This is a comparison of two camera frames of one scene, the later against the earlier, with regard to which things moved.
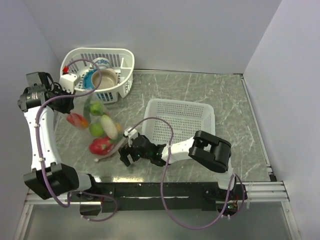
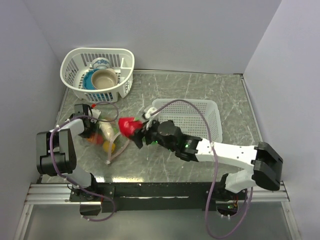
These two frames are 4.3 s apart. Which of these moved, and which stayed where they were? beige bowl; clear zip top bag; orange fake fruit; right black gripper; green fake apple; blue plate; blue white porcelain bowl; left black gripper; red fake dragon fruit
Moved: clear zip top bag; orange fake fruit; right black gripper; left black gripper; red fake dragon fruit; green fake apple
Stayed: blue plate; blue white porcelain bowl; beige bowl
